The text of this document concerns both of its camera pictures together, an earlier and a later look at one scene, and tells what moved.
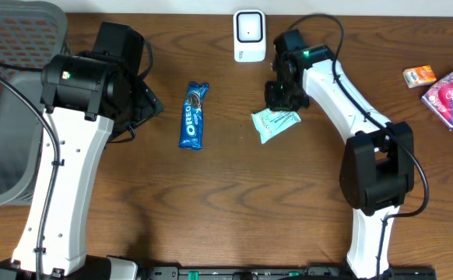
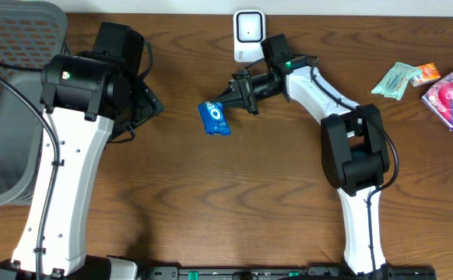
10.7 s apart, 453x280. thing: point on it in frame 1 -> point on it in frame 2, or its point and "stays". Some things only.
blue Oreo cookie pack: x=192 y=117 -> x=213 y=115
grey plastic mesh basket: x=9 y=131 stays
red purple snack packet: x=451 y=99 stays
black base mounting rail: x=286 y=273 stays
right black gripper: x=282 y=99 -> x=246 y=93
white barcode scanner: x=250 y=44 stays
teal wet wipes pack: x=269 y=123 -> x=395 y=83
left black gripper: x=149 y=106 stays
